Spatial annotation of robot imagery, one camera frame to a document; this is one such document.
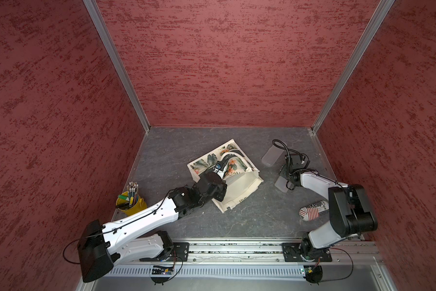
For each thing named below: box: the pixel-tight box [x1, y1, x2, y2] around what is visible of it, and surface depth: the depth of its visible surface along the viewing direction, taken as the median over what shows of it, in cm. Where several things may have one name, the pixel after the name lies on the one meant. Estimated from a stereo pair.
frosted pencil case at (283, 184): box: [274, 175, 295, 193], surface depth 91 cm
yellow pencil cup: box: [115, 181, 148, 217], surface depth 79 cm
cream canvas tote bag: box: [187, 138, 265, 214], surface depth 91 cm
